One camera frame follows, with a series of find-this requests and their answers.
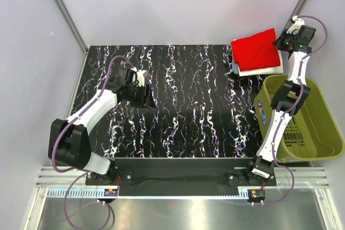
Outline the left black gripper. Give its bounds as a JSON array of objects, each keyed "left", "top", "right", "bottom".
[{"left": 126, "top": 83, "right": 156, "bottom": 109}]

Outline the red t-shirt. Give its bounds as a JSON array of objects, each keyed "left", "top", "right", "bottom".
[{"left": 231, "top": 28, "right": 281, "bottom": 72}]

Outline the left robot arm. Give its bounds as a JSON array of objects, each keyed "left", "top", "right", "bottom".
[{"left": 48, "top": 83, "right": 156, "bottom": 185}]

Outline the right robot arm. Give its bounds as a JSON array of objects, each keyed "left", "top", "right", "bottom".
[{"left": 244, "top": 25, "right": 316, "bottom": 185}]

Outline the white folded t-shirt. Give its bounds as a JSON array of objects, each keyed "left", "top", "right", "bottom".
[{"left": 238, "top": 51, "right": 284, "bottom": 76}]

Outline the light blue folded t-shirt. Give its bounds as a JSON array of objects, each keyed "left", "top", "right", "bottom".
[{"left": 232, "top": 60, "right": 239, "bottom": 75}]

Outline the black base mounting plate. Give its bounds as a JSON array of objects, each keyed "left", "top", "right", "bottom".
[{"left": 86, "top": 158, "right": 275, "bottom": 186}]

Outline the olive green plastic basket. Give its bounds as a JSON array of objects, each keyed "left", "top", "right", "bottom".
[{"left": 253, "top": 75, "right": 344, "bottom": 163}]

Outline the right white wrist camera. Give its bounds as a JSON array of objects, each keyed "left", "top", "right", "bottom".
[{"left": 287, "top": 16, "right": 316, "bottom": 48}]

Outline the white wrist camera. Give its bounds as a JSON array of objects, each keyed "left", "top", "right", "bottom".
[
  {"left": 115, "top": 67, "right": 149, "bottom": 87},
  {"left": 287, "top": 16, "right": 316, "bottom": 48}
]

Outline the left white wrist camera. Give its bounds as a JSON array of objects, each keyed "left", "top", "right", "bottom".
[{"left": 115, "top": 67, "right": 149, "bottom": 87}]

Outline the aluminium frame rail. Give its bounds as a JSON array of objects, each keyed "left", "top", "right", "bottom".
[{"left": 36, "top": 166, "right": 329, "bottom": 189}]

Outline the white slotted cable duct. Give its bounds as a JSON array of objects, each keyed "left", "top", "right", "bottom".
[{"left": 47, "top": 188, "right": 250, "bottom": 198}]

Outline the left aluminium corner post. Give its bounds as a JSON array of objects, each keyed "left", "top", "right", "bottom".
[{"left": 54, "top": 0, "right": 88, "bottom": 54}]

